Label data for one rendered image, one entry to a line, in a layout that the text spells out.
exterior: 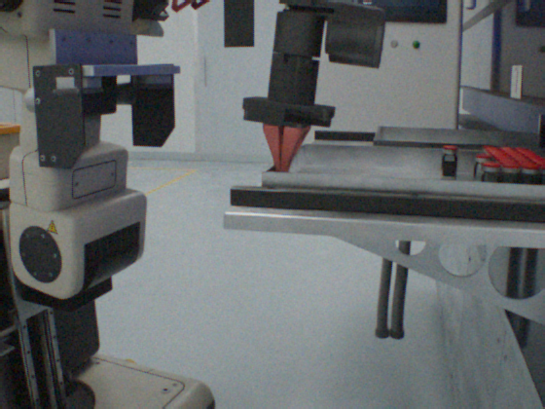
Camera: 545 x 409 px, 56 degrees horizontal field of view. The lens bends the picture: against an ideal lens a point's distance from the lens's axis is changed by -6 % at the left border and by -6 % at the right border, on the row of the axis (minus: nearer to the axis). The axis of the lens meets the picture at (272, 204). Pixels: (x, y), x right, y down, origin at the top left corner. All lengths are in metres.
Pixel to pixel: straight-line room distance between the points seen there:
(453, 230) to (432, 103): 1.02
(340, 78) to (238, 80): 4.83
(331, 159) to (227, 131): 5.57
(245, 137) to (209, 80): 0.79
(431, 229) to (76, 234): 0.59
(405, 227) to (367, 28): 0.22
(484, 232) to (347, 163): 0.35
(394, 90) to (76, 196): 0.92
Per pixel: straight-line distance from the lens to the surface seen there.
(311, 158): 0.86
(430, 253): 0.66
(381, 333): 1.83
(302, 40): 0.62
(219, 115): 6.41
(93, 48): 0.97
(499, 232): 0.56
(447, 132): 1.19
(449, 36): 1.56
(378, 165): 0.85
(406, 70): 1.54
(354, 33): 0.62
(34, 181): 0.96
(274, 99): 0.63
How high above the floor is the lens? 1.02
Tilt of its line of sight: 14 degrees down
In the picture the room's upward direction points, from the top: straight up
